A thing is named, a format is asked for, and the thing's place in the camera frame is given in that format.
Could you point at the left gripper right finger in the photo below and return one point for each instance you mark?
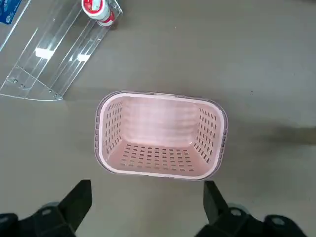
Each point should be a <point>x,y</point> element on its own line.
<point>222,222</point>

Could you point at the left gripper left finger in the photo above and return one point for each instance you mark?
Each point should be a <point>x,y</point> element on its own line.
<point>61,219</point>

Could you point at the pink perforated plastic basket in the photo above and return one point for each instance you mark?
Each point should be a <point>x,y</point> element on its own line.
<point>158,128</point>

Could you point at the blue drink carton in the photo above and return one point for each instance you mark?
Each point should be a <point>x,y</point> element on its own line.
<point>10,10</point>

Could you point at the clear acrylic divider shelf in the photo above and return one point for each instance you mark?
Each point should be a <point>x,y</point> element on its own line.
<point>49,61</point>

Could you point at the small red white bottle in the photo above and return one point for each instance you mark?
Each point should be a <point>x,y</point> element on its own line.
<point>96,10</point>

